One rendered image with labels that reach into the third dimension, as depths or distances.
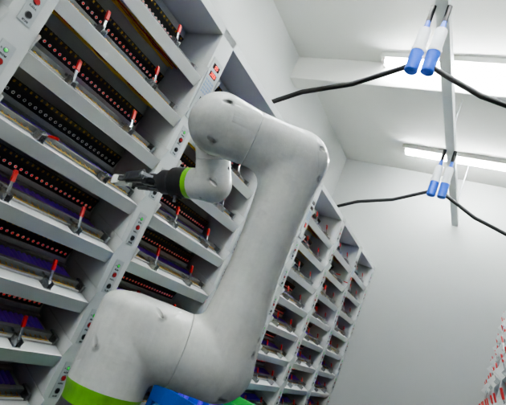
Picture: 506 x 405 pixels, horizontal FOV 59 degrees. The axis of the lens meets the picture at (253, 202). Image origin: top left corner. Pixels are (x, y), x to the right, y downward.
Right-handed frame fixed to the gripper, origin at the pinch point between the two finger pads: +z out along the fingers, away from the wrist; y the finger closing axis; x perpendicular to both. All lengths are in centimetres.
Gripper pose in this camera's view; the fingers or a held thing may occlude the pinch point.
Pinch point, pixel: (122, 180)
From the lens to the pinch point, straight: 150.8
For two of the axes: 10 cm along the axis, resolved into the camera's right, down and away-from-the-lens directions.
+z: -8.9, -0.5, 4.5
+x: 2.2, -9.2, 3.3
